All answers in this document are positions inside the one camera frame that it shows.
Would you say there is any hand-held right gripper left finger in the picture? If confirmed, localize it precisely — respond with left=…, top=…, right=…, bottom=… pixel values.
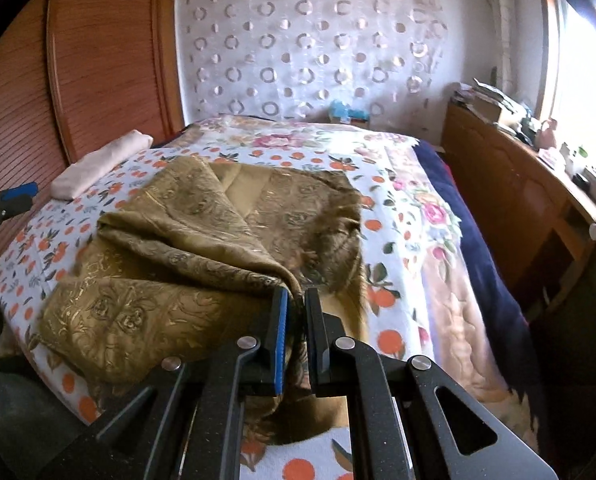
left=43, top=287, right=293, bottom=480

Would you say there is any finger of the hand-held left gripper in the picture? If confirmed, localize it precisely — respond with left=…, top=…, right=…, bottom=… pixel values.
left=0, top=181, right=40, bottom=204
left=0, top=194, right=35, bottom=222

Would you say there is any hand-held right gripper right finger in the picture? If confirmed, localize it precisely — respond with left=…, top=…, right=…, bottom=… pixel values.
left=303, top=287, right=559, bottom=480

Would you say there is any beige cloth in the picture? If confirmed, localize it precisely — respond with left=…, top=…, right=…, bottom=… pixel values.
left=50, top=130, right=153, bottom=200

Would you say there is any gold patterned garment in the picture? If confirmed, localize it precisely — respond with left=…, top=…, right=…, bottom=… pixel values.
left=38, top=155, right=373, bottom=451

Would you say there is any white orange-print cloth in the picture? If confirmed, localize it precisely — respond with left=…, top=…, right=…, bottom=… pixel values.
left=0, top=145, right=458, bottom=480

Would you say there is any floral quilt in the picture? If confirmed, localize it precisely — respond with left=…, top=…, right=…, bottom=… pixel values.
left=188, top=115, right=528, bottom=426

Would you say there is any wooden wardrobe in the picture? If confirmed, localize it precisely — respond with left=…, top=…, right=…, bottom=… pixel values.
left=0, top=0, right=186, bottom=261

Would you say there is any navy blanket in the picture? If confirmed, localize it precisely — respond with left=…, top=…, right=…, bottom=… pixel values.
left=418, top=140, right=553, bottom=451

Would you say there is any cardboard box with blue tissue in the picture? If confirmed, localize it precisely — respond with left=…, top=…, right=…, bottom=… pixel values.
left=328, top=100, right=371, bottom=128

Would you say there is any wooden cabinet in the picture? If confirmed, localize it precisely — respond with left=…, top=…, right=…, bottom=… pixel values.
left=440, top=102, right=596, bottom=461

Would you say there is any white circle-pattern curtain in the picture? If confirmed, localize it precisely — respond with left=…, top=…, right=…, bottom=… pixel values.
left=175, top=0, right=458, bottom=123

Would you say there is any pile of books and papers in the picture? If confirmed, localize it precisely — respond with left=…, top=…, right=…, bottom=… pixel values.
left=450, top=77, right=533, bottom=131

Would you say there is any pink figurine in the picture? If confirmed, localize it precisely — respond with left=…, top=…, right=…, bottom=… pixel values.
left=540, top=119, right=561, bottom=150

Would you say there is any row of small bottles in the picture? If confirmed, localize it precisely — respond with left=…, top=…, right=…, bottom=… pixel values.
left=560, top=142, right=596, bottom=201

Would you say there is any window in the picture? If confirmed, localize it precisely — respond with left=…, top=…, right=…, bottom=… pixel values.
left=538, top=0, right=596, bottom=181

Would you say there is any white lace window curtain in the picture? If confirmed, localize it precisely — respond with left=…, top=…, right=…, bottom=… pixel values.
left=482, top=0, right=516, bottom=86

